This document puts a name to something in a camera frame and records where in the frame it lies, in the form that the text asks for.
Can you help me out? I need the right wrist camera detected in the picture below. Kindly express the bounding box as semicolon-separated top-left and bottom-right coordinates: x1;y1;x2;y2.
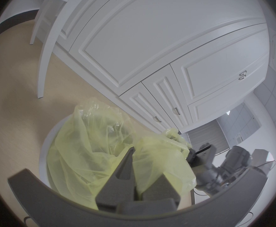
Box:
198;143;217;169

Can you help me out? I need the white chair with grey seat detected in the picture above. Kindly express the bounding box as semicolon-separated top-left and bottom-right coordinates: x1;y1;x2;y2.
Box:
0;0;68;99

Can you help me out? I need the white wardrobe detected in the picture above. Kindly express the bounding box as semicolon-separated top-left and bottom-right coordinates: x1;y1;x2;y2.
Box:
35;0;270;134

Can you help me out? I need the yellow plastic bag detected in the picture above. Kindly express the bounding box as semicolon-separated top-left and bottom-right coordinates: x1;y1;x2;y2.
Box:
46;98;198;210

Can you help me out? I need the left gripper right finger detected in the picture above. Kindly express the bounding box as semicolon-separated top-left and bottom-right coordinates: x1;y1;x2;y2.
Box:
117;174;181;214

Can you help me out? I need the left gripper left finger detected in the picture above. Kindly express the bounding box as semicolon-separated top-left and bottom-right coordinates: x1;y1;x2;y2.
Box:
95;147;136;212

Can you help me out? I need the white trash bin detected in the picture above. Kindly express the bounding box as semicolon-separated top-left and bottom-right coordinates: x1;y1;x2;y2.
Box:
38;114;196;209

